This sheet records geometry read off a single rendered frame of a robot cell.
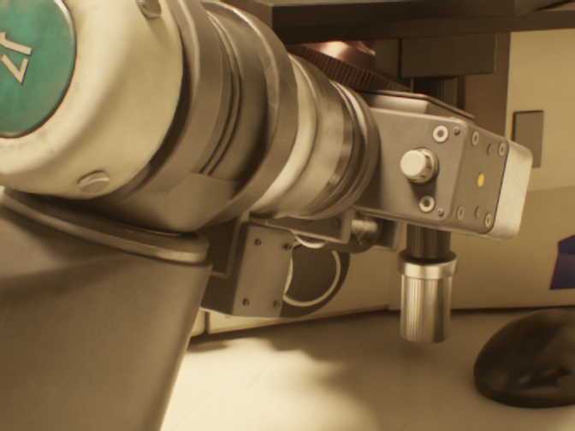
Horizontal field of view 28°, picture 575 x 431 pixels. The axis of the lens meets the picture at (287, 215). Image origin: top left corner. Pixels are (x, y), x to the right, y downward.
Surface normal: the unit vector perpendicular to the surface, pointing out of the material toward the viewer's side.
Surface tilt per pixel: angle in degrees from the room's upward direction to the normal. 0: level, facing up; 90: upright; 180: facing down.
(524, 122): 90
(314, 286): 90
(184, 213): 103
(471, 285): 90
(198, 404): 0
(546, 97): 90
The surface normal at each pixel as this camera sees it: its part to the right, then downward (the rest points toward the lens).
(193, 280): 0.84, 0.30
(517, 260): 0.13, 0.12
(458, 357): 0.00, -0.96
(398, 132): -0.53, -0.11
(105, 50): -0.09, -0.15
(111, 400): 0.57, 0.24
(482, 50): 0.36, 0.27
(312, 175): 0.67, 0.55
